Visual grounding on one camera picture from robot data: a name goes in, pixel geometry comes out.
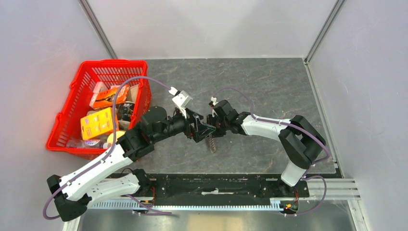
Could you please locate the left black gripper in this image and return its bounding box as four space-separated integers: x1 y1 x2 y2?
152 106 216 143

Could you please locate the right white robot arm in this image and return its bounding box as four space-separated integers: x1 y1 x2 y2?
207 97 327 197

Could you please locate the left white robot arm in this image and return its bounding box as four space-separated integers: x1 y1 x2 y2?
46 106 216 221

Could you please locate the dark jar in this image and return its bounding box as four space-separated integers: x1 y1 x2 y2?
116 101 135 122

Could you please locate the yellow round sponge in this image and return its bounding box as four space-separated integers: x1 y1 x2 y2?
106 130 125 145

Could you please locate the yellow orange box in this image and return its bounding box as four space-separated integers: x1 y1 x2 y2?
80 107 119 140

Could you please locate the clear plastic bottle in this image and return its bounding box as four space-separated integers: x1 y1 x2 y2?
66 139 112 149

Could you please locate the red plastic basket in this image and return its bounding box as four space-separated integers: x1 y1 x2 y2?
46 59 152 160

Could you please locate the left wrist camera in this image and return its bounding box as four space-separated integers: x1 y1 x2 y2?
169 87 193 119

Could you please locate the aluminium rail frame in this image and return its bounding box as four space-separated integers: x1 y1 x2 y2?
64 178 364 231

